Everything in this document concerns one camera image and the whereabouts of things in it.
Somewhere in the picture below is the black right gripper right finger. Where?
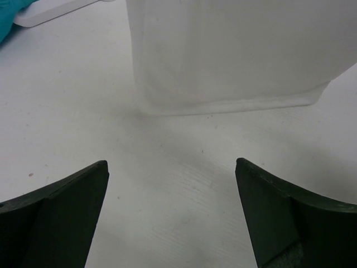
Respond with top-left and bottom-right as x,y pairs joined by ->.
235,158 -> 356,267

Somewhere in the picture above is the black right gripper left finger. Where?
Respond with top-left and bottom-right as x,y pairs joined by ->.
1,160 -> 109,267

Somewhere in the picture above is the teal t shirt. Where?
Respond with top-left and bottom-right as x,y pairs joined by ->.
0,0 -> 36,42

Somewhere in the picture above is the white hanging cloth bag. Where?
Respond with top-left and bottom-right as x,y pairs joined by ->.
127,1 -> 356,115

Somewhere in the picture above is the white rack base foot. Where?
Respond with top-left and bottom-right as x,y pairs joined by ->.
14,0 -> 97,27

